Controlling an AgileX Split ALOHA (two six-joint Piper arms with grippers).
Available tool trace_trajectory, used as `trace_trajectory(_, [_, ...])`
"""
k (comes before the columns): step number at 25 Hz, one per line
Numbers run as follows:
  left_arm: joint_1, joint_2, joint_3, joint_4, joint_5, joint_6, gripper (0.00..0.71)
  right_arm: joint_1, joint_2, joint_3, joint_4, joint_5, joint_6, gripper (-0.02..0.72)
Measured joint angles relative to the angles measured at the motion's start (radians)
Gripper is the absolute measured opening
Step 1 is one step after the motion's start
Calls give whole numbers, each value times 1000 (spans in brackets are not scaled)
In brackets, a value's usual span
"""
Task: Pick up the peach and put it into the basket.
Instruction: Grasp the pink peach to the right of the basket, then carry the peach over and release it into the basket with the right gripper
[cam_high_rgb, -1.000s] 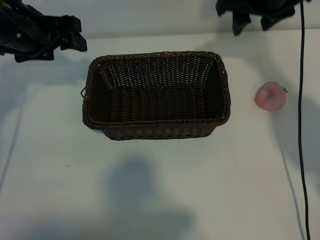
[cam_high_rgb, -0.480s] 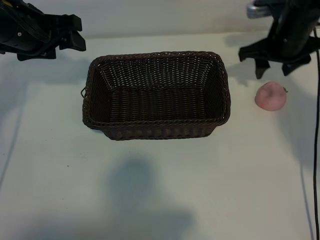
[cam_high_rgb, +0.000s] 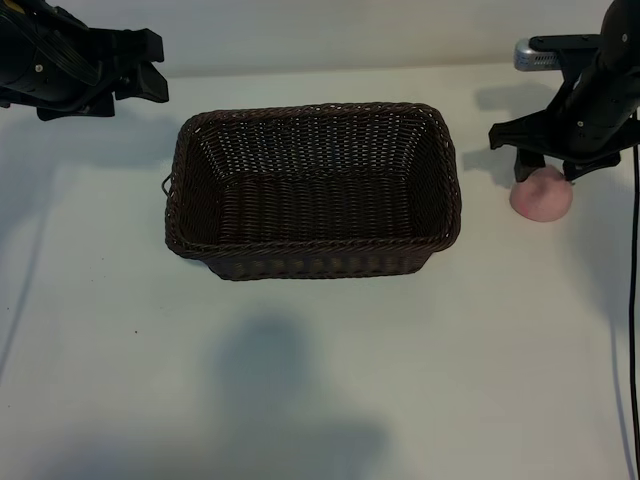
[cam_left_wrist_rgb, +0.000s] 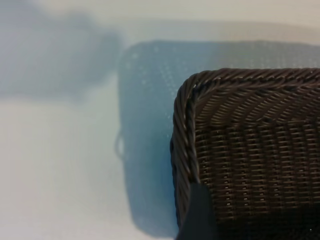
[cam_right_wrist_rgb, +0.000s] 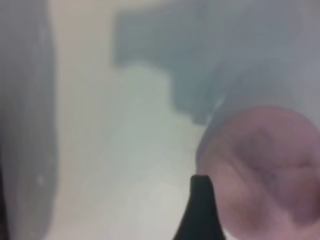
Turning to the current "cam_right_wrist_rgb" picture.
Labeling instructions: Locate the pink peach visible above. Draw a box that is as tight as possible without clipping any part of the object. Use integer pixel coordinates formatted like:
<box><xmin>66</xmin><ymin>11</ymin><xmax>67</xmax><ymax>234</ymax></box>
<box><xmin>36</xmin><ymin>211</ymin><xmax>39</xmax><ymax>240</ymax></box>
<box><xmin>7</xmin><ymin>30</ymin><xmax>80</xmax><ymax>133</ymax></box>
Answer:
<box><xmin>196</xmin><ymin>104</ymin><xmax>320</xmax><ymax>240</ymax></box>

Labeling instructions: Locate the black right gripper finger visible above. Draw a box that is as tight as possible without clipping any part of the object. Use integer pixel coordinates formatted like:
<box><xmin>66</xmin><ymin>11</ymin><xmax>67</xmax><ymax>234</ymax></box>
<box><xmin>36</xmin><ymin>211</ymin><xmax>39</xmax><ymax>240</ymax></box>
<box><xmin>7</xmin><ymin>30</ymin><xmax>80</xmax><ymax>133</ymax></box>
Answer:
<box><xmin>173</xmin><ymin>174</ymin><xmax>227</xmax><ymax>240</ymax></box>

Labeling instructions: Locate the black hanging cable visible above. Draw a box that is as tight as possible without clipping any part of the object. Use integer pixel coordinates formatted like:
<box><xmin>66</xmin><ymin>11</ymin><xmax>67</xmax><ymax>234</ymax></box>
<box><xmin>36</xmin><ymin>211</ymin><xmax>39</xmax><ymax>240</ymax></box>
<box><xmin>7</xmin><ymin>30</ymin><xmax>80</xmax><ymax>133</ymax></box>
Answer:
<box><xmin>0</xmin><ymin>0</ymin><xmax>57</xmax><ymax>240</ymax></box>

